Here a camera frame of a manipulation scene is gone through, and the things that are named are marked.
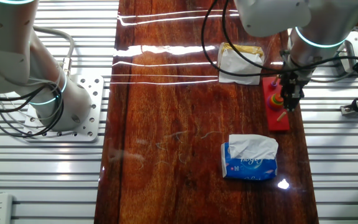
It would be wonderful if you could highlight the silver robot mount plate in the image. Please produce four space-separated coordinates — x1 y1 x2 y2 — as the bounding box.
22 74 105 143

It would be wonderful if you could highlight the large purple Hanoi ring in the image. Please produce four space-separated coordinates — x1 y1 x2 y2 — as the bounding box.
267 98 285 111

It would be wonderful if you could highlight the red Hanoi ring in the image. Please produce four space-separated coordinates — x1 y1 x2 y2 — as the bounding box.
268 96 285 108

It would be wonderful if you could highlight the gold tissue pack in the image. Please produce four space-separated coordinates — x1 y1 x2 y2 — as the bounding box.
218 42 265 86

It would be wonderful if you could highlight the blue tissue pack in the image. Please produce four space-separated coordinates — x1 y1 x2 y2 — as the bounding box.
221 134 279 181

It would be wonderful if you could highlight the red Hanoi base with pegs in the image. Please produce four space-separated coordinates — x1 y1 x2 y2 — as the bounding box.
262 76 291 132

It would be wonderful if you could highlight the thick grey base cable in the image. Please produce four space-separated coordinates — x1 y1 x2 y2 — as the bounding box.
31 24 76 77

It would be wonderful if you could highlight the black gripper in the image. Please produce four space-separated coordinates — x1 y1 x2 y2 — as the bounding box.
280 72 305 112

